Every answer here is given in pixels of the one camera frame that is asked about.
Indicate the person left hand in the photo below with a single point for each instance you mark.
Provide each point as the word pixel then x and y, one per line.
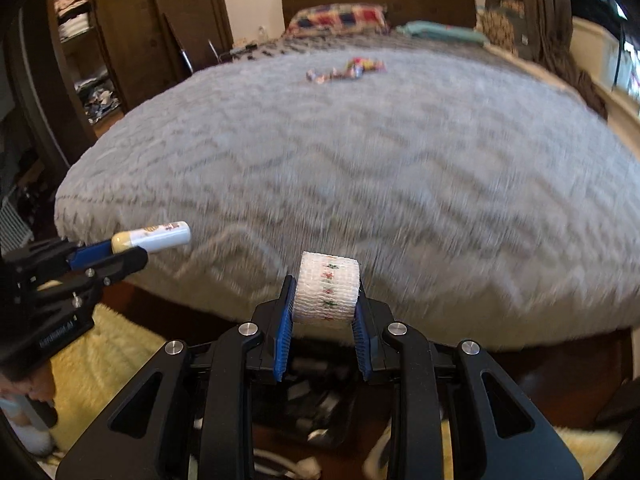
pixel 25 389

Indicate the white yellow small tube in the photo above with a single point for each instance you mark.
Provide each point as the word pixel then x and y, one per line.
pixel 153 238

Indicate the yellow fluffy rug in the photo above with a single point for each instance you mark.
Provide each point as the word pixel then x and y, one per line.
pixel 91 371

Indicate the black white patterned bedsheet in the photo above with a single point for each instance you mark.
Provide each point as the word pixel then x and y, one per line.
pixel 394 41

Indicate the teal pillow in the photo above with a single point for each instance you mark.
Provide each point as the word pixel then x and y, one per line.
pixel 440 32

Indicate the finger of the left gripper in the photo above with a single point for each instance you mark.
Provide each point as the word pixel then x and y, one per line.
pixel 115 268
pixel 91 255

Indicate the colourful checked pillow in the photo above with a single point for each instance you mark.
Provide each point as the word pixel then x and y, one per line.
pixel 338 19

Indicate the brown wooden wardrobe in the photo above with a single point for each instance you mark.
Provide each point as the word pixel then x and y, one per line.
pixel 145 47

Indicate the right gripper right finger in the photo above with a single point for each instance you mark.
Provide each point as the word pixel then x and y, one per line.
pixel 371 318

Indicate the brown curtain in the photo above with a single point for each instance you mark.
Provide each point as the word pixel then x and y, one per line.
pixel 549 32

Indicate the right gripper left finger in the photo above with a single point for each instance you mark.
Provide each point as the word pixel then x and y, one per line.
pixel 275 322

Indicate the white patterned bandage roll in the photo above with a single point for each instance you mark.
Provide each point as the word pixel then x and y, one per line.
pixel 327 289

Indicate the brown patterned cushion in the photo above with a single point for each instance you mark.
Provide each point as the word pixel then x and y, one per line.
pixel 504 25

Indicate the grey fluffy bed blanket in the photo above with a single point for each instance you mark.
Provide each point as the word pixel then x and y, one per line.
pixel 479 201

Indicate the colourful pompom garland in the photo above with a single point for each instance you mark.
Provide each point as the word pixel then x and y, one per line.
pixel 353 70

